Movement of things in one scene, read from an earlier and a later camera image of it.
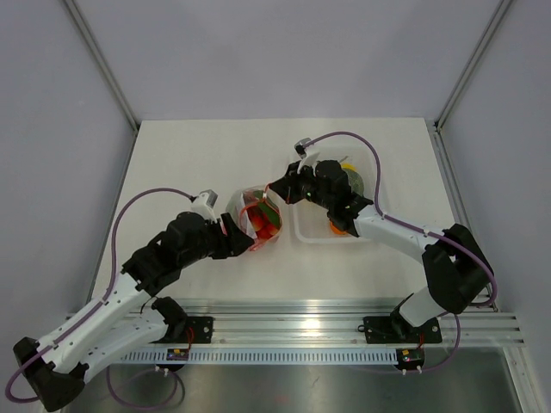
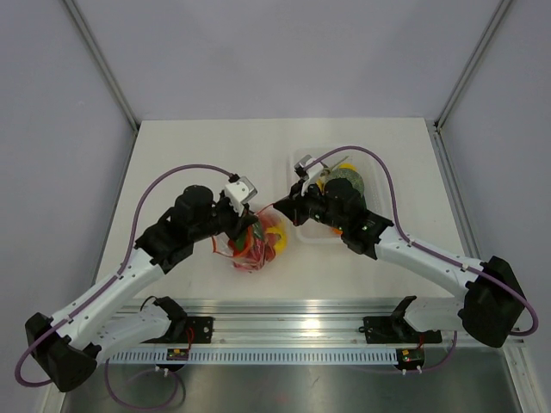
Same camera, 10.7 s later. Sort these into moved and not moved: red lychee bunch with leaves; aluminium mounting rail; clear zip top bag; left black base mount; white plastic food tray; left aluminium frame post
Moved: red lychee bunch with leaves; clear zip top bag
Not moved: aluminium mounting rail; white plastic food tray; left aluminium frame post; left black base mount
